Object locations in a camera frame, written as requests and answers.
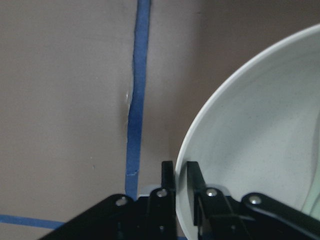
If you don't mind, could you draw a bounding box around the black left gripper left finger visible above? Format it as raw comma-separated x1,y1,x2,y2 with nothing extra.
42,161,177,240

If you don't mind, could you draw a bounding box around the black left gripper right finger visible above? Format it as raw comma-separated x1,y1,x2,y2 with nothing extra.
186,161,320,240

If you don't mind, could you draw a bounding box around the white round plate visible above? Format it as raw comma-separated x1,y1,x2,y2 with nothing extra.
175,25,320,240

